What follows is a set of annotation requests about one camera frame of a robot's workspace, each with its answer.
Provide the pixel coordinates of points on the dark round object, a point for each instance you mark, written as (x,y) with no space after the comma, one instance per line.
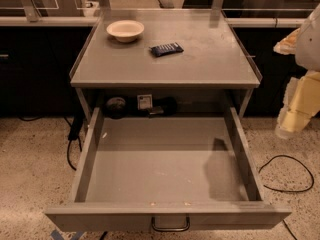
(116,107)

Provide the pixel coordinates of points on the blue tape cross mark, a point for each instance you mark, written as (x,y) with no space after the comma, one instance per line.
(57,235)

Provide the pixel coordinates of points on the grey top drawer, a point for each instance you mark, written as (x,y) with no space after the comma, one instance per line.
(134,169)

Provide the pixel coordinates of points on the white label tag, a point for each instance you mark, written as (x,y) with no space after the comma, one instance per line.
(144,102)

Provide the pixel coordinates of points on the blue snack packet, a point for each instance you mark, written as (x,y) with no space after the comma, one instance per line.
(166,49)

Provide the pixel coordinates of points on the white bowl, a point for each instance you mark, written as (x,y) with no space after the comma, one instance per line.
(125,31)

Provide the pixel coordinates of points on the metal top drawer handle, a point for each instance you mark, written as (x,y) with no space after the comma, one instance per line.
(170,224)

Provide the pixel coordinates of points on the long background counter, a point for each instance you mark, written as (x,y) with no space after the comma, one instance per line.
(166,16)

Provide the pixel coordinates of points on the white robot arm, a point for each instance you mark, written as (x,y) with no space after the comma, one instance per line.
(301,100)

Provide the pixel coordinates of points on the grey drawer cabinet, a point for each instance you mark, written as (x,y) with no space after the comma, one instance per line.
(212,57)

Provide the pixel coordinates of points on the black power adapter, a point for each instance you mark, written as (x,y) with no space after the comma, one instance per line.
(76,126)

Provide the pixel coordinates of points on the padded gripper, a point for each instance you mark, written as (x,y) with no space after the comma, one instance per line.
(309,47)

